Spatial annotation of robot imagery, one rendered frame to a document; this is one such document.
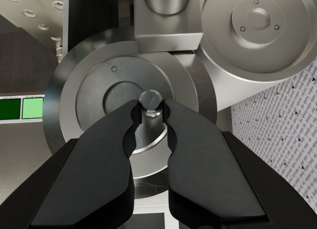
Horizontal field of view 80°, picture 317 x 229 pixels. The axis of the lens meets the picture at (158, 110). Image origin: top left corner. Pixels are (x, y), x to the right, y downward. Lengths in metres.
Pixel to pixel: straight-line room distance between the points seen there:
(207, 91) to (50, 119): 0.13
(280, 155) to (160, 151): 0.18
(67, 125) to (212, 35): 0.15
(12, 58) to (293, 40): 2.68
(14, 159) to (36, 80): 1.89
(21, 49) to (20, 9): 2.25
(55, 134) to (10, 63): 2.57
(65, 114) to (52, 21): 0.33
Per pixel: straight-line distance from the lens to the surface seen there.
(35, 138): 0.58
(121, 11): 0.65
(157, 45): 0.16
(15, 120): 0.61
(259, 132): 0.33
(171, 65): 0.17
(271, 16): 0.22
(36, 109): 0.58
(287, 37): 0.22
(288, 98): 0.27
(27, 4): 0.46
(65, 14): 0.22
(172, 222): 0.54
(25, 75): 2.57
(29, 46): 2.66
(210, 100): 0.17
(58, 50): 0.59
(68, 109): 0.17
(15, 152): 0.61
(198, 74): 0.17
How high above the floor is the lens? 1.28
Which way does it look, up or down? 8 degrees down
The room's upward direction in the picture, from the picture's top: 177 degrees clockwise
